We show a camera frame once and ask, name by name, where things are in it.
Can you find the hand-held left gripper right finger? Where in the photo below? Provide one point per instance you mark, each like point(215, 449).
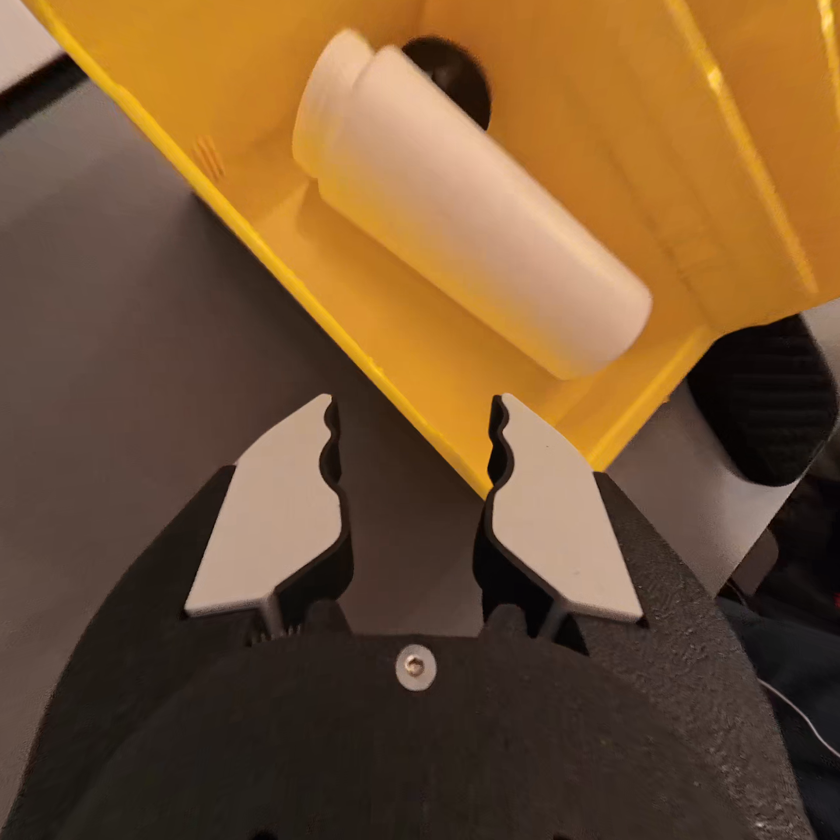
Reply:
point(558, 525)

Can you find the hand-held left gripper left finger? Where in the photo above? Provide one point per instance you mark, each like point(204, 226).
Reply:
point(269, 525)

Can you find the yellow plastic bin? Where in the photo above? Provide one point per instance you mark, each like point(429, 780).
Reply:
point(394, 315)

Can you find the white plastic bottle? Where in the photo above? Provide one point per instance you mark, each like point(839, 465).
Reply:
point(472, 210)

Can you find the black bottle lid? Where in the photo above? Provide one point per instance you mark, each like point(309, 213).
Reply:
point(459, 85)

